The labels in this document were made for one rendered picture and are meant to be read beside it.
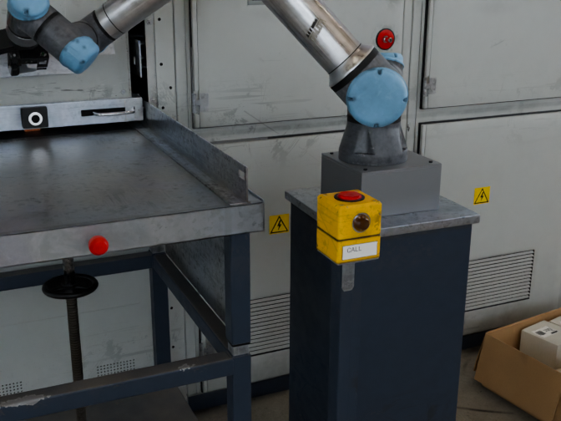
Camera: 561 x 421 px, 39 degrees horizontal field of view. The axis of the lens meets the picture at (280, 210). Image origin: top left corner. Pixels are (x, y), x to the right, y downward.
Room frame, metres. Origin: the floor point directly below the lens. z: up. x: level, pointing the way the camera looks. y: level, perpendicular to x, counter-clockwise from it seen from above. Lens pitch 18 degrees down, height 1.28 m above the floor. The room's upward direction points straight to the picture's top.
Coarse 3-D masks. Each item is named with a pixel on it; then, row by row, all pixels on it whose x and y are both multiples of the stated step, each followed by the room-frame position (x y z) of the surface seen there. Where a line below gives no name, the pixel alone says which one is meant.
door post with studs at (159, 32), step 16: (160, 16) 2.00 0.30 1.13; (160, 32) 2.00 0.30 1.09; (160, 48) 2.00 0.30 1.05; (160, 64) 2.00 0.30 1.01; (160, 80) 2.00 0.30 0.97; (160, 96) 2.00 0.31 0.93; (176, 304) 2.00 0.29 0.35; (176, 320) 2.00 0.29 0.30; (176, 336) 2.00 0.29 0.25; (176, 352) 2.00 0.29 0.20
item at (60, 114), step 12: (132, 96) 2.02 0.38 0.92; (0, 108) 1.87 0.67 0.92; (12, 108) 1.88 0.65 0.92; (48, 108) 1.91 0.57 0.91; (60, 108) 1.93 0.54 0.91; (72, 108) 1.94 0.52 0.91; (84, 108) 1.95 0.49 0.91; (96, 108) 1.96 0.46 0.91; (108, 108) 1.97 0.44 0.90; (120, 108) 1.99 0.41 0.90; (0, 120) 1.87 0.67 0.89; (12, 120) 1.88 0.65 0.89; (48, 120) 1.91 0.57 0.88; (60, 120) 1.92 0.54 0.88; (72, 120) 1.94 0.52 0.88; (84, 120) 1.95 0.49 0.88; (96, 120) 1.96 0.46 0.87; (108, 120) 1.97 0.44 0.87; (120, 120) 1.98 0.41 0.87; (132, 120) 2.00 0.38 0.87
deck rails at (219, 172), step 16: (160, 112) 1.87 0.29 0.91; (160, 128) 1.88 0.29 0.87; (176, 128) 1.75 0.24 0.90; (160, 144) 1.81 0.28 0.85; (176, 144) 1.76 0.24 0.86; (192, 144) 1.65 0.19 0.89; (208, 144) 1.55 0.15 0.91; (176, 160) 1.65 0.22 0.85; (192, 160) 1.65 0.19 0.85; (208, 160) 1.55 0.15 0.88; (224, 160) 1.47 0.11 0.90; (208, 176) 1.53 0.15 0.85; (224, 176) 1.47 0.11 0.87; (224, 192) 1.42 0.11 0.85; (240, 192) 1.39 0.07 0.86
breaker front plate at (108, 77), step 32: (0, 0) 1.89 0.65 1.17; (64, 0) 1.95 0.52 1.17; (96, 0) 1.98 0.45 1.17; (0, 64) 1.88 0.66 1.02; (96, 64) 1.98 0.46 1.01; (128, 64) 2.01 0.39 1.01; (0, 96) 1.88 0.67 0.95; (32, 96) 1.91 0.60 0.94; (64, 96) 1.94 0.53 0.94; (96, 96) 1.97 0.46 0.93; (128, 96) 2.01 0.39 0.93
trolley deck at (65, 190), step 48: (0, 144) 1.82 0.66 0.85; (48, 144) 1.82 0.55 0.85; (96, 144) 1.82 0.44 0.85; (144, 144) 1.82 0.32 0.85; (0, 192) 1.43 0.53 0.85; (48, 192) 1.43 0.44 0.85; (96, 192) 1.43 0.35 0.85; (144, 192) 1.43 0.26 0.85; (192, 192) 1.43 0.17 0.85; (0, 240) 1.19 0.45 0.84; (48, 240) 1.22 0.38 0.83; (144, 240) 1.28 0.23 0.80; (192, 240) 1.32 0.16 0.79
